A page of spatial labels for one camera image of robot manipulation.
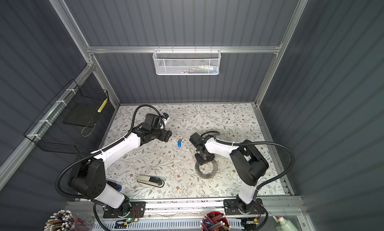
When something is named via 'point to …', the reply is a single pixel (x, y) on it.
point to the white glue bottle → (285, 225)
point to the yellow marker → (102, 105)
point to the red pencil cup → (214, 221)
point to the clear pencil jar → (65, 220)
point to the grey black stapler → (154, 181)
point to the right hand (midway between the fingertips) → (205, 161)
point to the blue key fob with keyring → (179, 142)
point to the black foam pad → (85, 114)
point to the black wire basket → (65, 125)
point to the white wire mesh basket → (186, 62)
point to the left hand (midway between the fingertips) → (165, 130)
